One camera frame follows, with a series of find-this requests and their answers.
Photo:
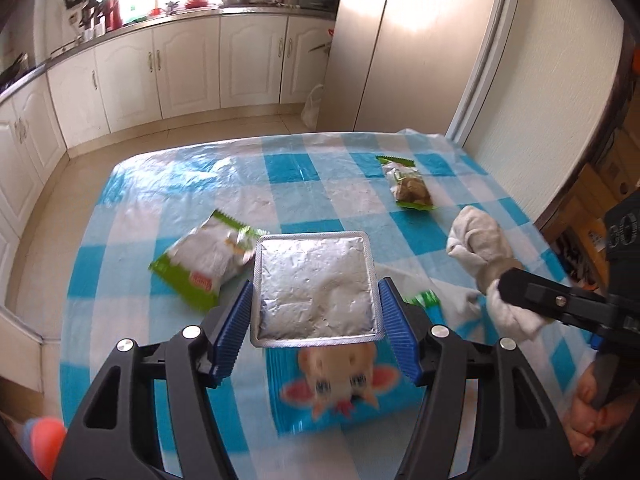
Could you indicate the white plastic bag on floor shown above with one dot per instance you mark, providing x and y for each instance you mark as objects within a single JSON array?
[{"x": 311, "y": 109}]

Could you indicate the orange plastic trash bucket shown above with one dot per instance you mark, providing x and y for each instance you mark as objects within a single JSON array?
[{"x": 42, "y": 440}]

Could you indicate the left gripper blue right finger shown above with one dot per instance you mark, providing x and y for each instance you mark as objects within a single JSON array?
[{"x": 517, "y": 433}]

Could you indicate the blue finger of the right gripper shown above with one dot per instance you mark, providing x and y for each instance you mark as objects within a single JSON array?
[{"x": 568, "y": 305}]

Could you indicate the green white snack bag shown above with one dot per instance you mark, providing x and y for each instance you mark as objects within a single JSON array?
[{"x": 199, "y": 263}]

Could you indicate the blue cartoon wet wipes pack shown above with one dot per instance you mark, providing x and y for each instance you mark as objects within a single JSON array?
[{"x": 317, "y": 316}]

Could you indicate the blue white checkered tablecloth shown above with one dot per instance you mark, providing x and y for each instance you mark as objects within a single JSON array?
[{"x": 298, "y": 183}]

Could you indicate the red thermos bottle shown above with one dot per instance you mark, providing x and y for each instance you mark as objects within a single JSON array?
[{"x": 112, "y": 18}]

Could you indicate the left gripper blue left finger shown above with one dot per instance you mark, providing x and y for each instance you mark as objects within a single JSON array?
[{"x": 113, "y": 434}]

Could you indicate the black thermos bottle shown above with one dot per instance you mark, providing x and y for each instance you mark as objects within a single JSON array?
[{"x": 90, "y": 14}]

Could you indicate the green snack bag with nuts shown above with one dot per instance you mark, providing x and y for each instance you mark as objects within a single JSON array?
[{"x": 406, "y": 183}]

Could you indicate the white lower kitchen cabinets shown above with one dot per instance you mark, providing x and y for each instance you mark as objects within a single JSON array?
[{"x": 193, "y": 65}]

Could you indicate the white double door refrigerator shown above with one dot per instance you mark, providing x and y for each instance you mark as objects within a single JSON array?
[{"x": 397, "y": 64}]

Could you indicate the right hand red nails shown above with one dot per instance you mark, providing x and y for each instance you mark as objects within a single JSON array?
[{"x": 582, "y": 421}]

